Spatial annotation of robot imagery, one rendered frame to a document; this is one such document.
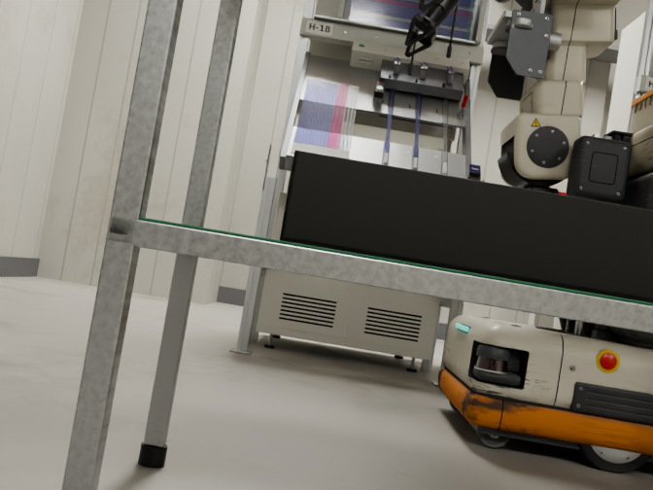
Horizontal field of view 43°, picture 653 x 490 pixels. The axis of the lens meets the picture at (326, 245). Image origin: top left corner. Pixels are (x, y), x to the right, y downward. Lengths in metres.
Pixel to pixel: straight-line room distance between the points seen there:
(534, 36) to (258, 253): 1.44
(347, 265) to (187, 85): 4.98
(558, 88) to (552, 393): 0.75
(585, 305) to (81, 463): 0.52
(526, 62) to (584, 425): 0.87
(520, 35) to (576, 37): 0.16
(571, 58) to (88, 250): 4.12
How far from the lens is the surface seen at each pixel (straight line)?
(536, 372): 1.91
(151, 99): 0.87
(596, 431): 1.96
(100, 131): 5.83
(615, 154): 2.08
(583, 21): 2.26
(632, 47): 4.17
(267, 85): 6.34
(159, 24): 0.88
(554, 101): 2.16
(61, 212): 5.83
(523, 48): 2.16
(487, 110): 6.42
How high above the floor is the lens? 0.32
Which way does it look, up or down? 2 degrees up
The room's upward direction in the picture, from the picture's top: 10 degrees clockwise
